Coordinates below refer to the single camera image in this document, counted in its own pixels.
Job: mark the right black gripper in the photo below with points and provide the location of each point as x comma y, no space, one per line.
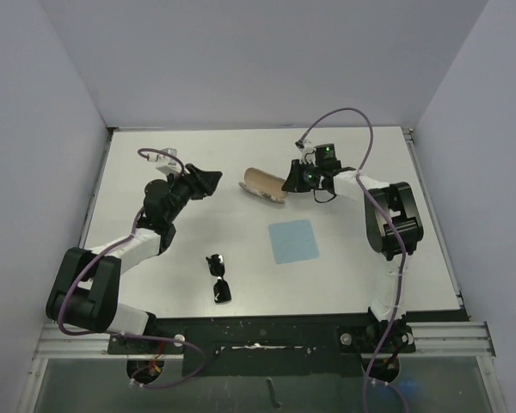
295,182

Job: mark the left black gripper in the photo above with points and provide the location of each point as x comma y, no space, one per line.
202,183

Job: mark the map print glasses case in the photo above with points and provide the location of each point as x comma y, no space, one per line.
264,185

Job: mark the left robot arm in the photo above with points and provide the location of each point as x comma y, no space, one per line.
85,293

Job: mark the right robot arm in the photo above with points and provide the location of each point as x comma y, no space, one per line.
393,224

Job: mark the black sunglasses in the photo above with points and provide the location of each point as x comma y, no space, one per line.
221,289

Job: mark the blue cleaning cloth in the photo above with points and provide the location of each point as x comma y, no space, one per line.
293,241

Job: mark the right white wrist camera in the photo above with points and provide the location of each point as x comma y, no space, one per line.
307,150

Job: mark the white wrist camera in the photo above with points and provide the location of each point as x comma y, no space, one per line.
165,165
307,150

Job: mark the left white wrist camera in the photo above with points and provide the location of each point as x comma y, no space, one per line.
165,165

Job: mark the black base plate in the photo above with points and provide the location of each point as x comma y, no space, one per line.
275,346

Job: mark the aluminium rail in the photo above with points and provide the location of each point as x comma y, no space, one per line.
451,339

